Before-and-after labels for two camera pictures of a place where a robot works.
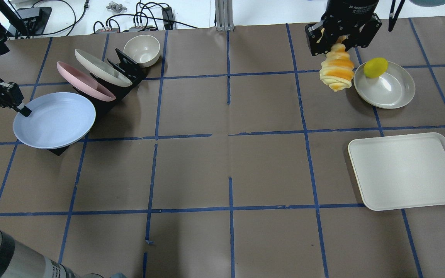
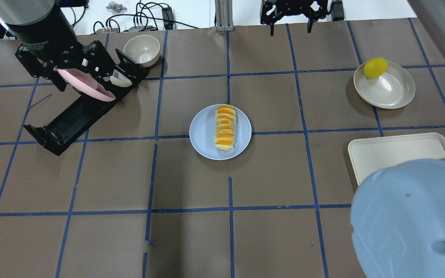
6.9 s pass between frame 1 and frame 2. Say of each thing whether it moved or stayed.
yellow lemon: stayed
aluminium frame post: stayed
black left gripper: moved
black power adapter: stayed
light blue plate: moved
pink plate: stayed
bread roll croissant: moved
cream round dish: stayed
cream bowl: stayed
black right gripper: moved
